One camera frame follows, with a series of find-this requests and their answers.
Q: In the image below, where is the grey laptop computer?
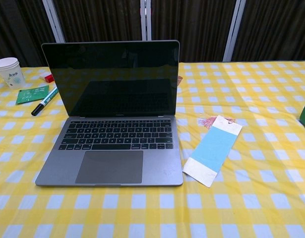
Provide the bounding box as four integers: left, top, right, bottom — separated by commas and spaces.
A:
35, 39, 184, 187

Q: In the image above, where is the red bookmark tassel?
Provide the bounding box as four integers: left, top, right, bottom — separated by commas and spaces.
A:
197, 113, 236, 129

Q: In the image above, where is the blue white paper bookmark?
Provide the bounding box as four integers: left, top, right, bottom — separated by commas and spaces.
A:
182, 115, 243, 188

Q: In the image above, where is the dark pleated curtain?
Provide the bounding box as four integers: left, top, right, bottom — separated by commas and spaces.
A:
0, 0, 305, 68

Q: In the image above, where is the white teal marker pen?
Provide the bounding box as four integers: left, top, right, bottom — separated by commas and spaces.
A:
31, 86, 59, 117

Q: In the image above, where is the small red white box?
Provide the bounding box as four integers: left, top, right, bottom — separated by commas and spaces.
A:
39, 73, 54, 83

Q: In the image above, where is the green flat packet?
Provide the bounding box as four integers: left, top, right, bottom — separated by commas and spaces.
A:
15, 85, 50, 105

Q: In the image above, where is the yellow white checked tablecloth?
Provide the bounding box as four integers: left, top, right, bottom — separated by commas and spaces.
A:
0, 59, 305, 238

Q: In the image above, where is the white paper cup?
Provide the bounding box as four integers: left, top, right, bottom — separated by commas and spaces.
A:
0, 57, 27, 90

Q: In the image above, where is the white screen frame post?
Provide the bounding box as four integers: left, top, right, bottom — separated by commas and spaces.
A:
42, 0, 66, 44
223, 0, 247, 62
140, 0, 153, 41

